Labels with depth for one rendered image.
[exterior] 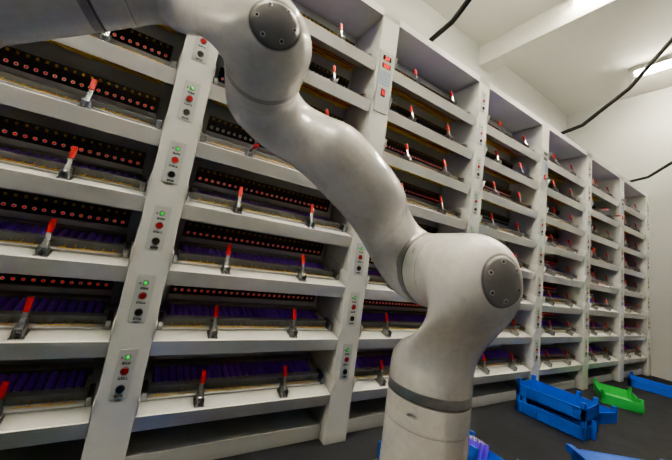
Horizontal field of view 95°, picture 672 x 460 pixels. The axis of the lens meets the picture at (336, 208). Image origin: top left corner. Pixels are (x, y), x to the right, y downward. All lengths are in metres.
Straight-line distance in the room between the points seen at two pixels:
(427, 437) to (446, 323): 0.16
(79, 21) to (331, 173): 0.34
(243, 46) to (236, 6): 0.04
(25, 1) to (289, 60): 0.28
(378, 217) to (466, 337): 0.19
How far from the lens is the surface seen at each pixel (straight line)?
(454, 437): 0.52
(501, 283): 0.43
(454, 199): 1.80
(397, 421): 0.52
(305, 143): 0.43
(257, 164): 1.06
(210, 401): 1.15
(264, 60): 0.36
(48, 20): 0.50
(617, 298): 3.63
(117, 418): 1.10
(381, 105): 1.39
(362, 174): 0.41
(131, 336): 1.03
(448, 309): 0.42
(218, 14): 0.39
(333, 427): 1.36
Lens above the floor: 0.66
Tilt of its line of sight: 9 degrees up
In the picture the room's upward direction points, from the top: 9 degrees clockwise
